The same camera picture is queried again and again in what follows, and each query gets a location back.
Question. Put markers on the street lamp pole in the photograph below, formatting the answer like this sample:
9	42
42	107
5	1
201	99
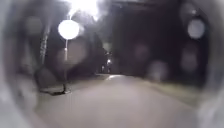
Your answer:
109	65
65	66

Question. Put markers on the grey paved path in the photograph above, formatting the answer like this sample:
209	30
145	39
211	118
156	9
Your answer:
110	103

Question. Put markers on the dark verge beside path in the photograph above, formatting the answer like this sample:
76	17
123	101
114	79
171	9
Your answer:
56	86
173	88

